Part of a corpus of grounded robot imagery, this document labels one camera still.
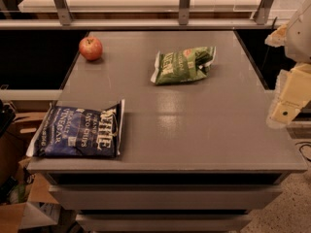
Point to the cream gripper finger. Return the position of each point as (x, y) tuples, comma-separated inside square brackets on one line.
[(277, 38), (292, 93)]

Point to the green jalapeno chip bag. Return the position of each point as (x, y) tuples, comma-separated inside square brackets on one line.
[(183, 66)]

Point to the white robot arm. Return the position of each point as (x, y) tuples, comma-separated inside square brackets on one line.
[(298, 36)]

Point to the blue kettle chip bag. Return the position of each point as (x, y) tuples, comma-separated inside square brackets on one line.
[(78, 132)]

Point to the red apple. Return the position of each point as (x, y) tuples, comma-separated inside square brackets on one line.
[(90, 48)]

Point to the cardboard box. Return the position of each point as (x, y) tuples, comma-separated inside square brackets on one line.
[(25, 200)]

